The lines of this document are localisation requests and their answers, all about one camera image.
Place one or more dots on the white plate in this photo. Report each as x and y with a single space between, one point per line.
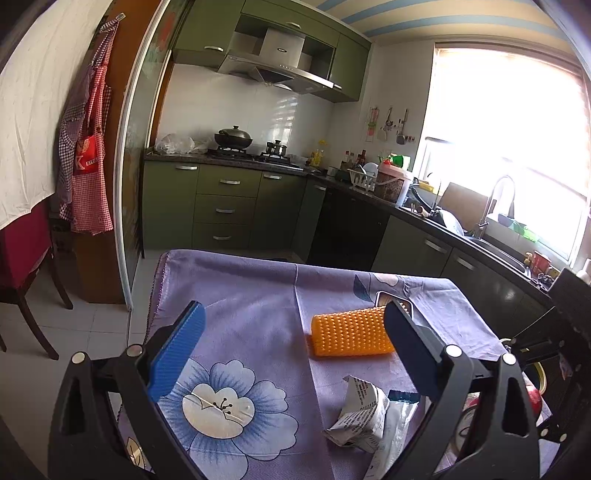
450 222

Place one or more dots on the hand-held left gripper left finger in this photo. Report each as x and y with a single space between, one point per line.
178 355

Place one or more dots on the bright window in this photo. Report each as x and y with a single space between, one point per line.
508 138

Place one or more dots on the black gas stove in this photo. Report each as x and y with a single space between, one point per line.
254 158

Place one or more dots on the steel sink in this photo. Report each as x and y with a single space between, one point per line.
498 251

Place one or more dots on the red mug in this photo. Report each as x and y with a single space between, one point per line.
541 263

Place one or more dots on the yellow oil bottles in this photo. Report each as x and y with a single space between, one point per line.
316 158

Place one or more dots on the steel faucet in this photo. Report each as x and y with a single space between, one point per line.
485 221

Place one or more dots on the small steel pot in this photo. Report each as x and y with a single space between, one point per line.
277 150

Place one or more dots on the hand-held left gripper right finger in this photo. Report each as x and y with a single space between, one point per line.
411 350

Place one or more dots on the black wok with lid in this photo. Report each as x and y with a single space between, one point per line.
233 138

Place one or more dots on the pink lidded bucket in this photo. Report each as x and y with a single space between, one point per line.
391 184

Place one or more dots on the steel range hood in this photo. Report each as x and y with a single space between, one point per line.
277 69

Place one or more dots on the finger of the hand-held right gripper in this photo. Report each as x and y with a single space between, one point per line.
535 353
531 323

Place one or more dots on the green plastic bag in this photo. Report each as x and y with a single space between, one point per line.
397 161

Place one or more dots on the wooden cutting board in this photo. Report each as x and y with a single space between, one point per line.
461 205

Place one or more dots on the white jug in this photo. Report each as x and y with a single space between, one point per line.
585 271

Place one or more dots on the green upper cabinets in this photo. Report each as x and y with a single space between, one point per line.
198 32

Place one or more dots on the green lower cabinets with drawers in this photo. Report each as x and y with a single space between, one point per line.
226 207

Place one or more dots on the orange spiky roller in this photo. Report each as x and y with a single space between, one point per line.
351 332

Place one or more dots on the clear plastic bag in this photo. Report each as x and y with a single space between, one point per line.
178 145

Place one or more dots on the black bin with yellow rim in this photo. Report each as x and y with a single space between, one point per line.
538 374

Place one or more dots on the red upholstered wooden chair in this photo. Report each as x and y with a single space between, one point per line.
23 249

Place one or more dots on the green bowls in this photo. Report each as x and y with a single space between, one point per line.
519 228

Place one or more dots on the red checkered apron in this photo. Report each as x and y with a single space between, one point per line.
92 194

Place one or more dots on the black appliance front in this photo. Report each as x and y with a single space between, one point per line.
346 230

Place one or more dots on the white hanging cloth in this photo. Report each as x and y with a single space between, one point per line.
32 115

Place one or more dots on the row of condiment bottles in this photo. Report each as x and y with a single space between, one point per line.
353 160

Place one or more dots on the white dish rack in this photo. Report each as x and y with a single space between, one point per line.
362 179

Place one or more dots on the purple floral tablecloth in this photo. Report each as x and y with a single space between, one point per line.
258 304

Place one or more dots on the purple checkered apron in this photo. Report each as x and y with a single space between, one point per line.
67 138

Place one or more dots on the sliding glass door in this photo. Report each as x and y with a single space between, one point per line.
134 184

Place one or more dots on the hanging kitchen utensils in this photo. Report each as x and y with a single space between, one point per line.
399 127

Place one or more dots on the green lower cabinets under sink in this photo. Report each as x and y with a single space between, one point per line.
461 272

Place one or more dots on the black pan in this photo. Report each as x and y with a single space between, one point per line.
420 198

